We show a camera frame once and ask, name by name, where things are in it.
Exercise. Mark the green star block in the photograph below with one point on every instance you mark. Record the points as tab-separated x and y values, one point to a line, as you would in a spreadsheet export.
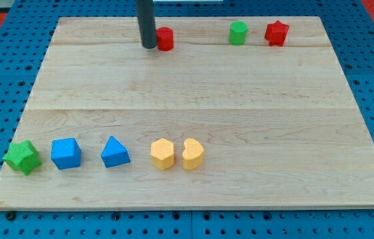
22	157

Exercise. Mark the green cylinder block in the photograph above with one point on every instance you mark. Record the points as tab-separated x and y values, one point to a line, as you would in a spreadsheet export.
238	33

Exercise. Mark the yellow hexagon block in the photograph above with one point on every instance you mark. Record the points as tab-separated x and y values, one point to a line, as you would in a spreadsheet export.
162	154

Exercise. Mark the blue triangle block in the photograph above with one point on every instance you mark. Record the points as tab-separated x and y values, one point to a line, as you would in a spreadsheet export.
114	153

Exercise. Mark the light wooden board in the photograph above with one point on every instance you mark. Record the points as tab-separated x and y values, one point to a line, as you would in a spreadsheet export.
280	127

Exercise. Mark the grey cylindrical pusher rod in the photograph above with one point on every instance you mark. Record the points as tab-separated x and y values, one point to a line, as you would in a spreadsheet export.
146	20

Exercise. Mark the blue cube block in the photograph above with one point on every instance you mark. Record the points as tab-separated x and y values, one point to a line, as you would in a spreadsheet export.
65	153

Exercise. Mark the red cylinder block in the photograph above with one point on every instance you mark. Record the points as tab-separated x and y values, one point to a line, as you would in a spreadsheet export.
165	38

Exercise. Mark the yellow heart block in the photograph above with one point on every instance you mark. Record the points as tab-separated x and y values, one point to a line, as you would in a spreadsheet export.
193	154

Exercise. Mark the red star block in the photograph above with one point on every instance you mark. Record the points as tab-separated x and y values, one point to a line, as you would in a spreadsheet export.
276	33

